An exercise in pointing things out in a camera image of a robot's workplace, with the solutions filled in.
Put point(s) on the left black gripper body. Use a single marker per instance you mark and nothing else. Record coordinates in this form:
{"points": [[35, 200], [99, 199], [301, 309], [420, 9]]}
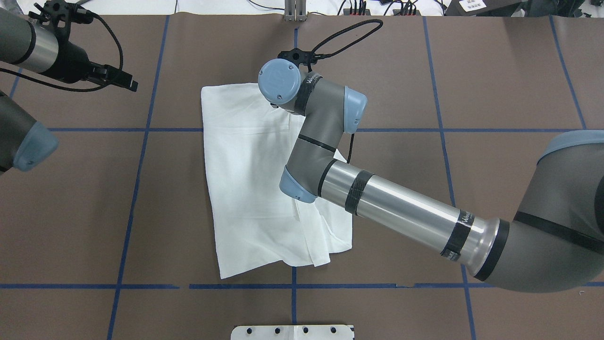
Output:
{"points": [[74, 60]]}

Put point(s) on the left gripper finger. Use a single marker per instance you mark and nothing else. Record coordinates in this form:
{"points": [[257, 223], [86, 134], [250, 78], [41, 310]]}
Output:
{"points": [[109, 75]]}

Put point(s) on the white long-sleeve printed shirt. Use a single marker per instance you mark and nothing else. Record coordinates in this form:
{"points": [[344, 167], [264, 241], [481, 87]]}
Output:
{"points": [[246, 145]]}

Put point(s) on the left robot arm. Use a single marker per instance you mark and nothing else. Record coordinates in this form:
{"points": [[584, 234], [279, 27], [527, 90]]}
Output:
{"points": [[39, 49]]}

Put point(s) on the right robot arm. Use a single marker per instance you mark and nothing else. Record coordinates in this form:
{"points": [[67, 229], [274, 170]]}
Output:
{"points": [[554, 242]]}

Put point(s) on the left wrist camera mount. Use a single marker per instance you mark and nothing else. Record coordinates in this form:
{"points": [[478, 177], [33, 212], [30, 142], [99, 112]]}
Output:
{"points": [[58, 15]]}

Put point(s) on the aluminium frame post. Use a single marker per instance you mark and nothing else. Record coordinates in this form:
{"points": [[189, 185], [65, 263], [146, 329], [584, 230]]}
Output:
{"points": [[295, 10]]}

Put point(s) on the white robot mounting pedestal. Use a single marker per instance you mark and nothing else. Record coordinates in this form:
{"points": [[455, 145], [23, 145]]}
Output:
{"points": [[294, 332]]}

